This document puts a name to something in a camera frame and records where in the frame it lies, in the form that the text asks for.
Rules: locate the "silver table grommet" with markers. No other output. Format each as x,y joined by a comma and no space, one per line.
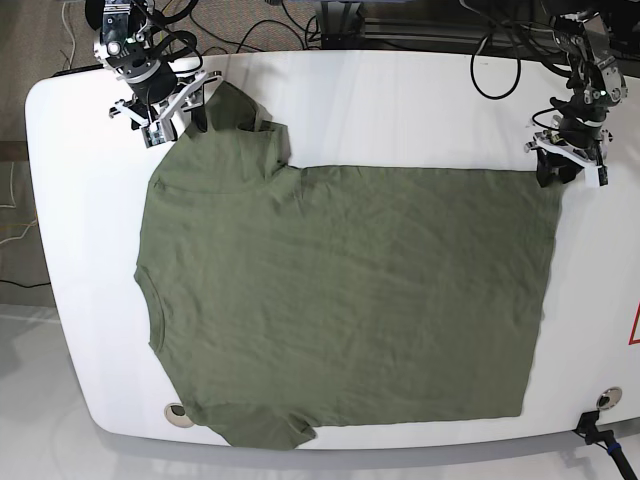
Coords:
609,398
176,415

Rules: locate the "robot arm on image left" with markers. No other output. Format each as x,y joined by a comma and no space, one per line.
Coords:
134,36

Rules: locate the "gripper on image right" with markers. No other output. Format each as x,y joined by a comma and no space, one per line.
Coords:
567,147

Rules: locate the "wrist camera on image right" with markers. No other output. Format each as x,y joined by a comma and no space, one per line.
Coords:
596,176

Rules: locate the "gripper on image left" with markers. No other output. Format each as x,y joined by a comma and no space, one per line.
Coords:
164,93

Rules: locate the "left silver table grommet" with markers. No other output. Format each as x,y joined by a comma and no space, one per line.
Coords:
176,415

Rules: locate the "right silver table grommet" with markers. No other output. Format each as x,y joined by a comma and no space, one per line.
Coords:
609,398

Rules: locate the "olive green T-shirt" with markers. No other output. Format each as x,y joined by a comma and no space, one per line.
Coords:
285,299

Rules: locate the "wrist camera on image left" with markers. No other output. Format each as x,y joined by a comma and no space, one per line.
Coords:
153,134

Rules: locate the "red warning triangle sticker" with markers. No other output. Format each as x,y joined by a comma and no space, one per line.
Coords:
634,335

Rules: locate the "black clamp with cable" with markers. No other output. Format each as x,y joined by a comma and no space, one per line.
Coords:
589,432

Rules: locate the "grey metal stand column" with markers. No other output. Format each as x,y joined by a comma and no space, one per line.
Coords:
339,23

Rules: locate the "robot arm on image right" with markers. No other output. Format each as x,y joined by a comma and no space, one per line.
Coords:
595,79

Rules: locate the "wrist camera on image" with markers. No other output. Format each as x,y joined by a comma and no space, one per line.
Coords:
153,134
596,176

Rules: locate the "black flat bar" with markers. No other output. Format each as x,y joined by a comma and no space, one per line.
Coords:
77,70

